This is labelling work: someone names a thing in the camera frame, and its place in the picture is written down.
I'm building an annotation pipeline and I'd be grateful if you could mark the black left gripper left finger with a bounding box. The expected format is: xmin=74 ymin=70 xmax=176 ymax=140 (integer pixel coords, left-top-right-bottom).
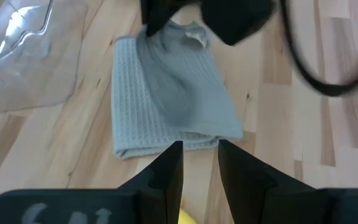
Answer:
xmin=118 ymin=140 xmax=185 ymax=224

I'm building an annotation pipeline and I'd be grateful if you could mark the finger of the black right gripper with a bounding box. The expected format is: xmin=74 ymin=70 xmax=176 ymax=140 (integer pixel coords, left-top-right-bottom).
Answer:
xmin=197 ymin=0 xmax=277 ymax=47
xmin=140 ymin=0 xmax=181 ymax=38

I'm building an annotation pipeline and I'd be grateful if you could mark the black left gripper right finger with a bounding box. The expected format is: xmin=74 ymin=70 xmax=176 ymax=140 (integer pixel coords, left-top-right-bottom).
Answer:
xmin=218 ymin=139 xmax=358 ymax=224

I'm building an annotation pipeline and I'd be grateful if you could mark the grey waffle towel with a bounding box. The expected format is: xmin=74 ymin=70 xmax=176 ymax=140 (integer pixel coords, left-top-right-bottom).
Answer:
xmin=110 ymin=19 xmax=244 ymax=160

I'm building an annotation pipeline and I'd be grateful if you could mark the yellow towel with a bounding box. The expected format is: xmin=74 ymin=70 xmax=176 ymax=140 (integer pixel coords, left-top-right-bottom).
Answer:
xmin=178 ymin=208 xmax=198 ymax=224

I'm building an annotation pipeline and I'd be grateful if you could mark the clear plastic bin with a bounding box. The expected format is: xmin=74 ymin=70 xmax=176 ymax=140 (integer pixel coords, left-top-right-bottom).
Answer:
xmin=0 ymin=0 xmax=88 ymax=114

